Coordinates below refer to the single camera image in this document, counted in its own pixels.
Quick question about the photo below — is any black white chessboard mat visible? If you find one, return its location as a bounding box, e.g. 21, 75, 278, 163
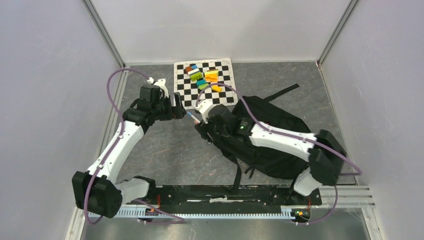
173, 57, 238, 110

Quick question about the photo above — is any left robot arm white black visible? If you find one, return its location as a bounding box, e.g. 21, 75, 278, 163
71, 83, 187, 218

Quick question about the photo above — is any yellow orange block stack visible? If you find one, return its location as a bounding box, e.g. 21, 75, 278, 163
203, 69, 219, 83

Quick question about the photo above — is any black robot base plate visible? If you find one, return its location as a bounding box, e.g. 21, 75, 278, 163
143, 184, 322, 214

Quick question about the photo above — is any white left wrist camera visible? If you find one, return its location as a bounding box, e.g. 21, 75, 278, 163
147, 77, 170, 98

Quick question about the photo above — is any light green toy block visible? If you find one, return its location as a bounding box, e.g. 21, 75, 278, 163
198, 84, 209, 90

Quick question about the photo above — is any green toy block stack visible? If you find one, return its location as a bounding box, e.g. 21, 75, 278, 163
189, 72, 203, 82

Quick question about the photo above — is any teal toy block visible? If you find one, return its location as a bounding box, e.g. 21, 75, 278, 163
196, 79, 207, 87

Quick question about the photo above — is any blue white marker pen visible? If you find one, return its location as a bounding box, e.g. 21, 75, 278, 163
187, 111, 201, 125

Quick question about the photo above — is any brown blue white block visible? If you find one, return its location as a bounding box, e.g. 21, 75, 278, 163
184, 65, 200, 76

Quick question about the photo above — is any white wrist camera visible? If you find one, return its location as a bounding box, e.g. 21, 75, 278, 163
147, 77, 170, 98
194, 99, 214, 124

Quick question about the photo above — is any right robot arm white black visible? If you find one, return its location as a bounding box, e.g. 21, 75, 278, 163
195, 101, 346, 204

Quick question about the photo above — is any black student backpack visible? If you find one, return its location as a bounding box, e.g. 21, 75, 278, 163
198, 83, 316, 195

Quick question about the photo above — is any slotted cable duct rail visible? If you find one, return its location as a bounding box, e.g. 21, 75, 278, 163
115, 205, 296, 220

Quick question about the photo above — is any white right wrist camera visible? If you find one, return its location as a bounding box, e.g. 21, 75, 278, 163
194, 99, 214, 124

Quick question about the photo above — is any small yellow toy block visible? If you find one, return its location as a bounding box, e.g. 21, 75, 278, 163
211, 85, 222, 93

